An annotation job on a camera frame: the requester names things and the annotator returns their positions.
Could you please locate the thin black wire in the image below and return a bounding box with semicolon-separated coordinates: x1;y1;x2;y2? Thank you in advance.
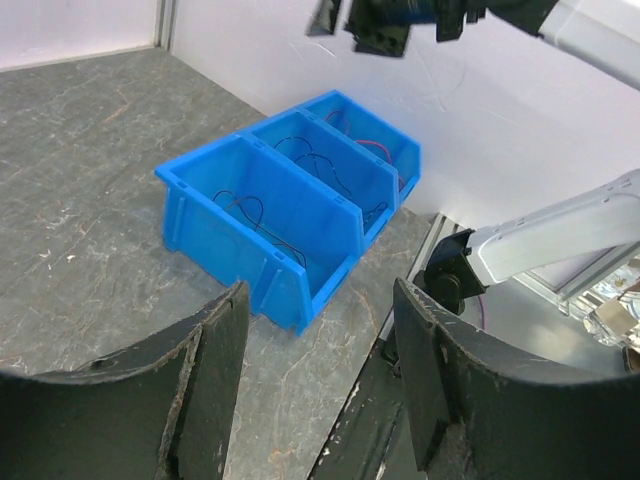
210;134;391;266

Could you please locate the red wire bundle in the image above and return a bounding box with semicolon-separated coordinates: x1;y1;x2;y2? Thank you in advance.
324;109;394;166

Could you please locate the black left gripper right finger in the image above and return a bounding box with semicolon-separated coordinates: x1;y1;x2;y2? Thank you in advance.
393;279;639;479

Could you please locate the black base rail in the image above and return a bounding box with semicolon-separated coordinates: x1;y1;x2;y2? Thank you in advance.
308;313;427;480

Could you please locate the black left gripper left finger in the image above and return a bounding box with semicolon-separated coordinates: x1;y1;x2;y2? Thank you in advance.
1;282;250;479

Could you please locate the blue plastic bin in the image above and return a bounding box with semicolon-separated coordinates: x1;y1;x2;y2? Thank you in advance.
155;91;422;334

